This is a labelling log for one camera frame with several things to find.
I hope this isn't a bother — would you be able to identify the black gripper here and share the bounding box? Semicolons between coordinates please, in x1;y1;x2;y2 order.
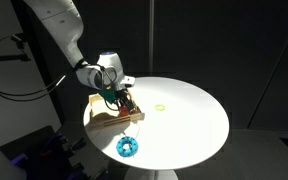
114;88;139;113

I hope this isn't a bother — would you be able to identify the red ring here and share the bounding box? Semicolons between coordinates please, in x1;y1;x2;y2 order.
118;106;132;117

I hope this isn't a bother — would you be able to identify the wooden tray box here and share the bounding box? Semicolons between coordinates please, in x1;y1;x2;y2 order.
89;93;146;131

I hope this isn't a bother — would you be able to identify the black clamp equipment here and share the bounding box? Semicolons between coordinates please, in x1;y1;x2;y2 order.
0;124;88;180

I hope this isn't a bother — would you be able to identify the green wrist camera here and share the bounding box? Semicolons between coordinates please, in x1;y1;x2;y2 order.
101;87;118;104

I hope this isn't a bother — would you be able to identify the small yellow-green ring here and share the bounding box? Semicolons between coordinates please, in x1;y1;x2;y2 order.
154;103;166;112

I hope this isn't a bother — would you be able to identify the blue ring with holes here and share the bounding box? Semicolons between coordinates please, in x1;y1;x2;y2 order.
116;135;140;158

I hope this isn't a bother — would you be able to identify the white table pedestal base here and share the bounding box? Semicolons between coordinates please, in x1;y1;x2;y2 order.
123;166;179;180

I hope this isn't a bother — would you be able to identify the black cable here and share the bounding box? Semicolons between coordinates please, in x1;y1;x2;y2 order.
0;63;118;111

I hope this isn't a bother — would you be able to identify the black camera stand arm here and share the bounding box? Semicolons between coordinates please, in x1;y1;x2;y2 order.
0;33;32;64

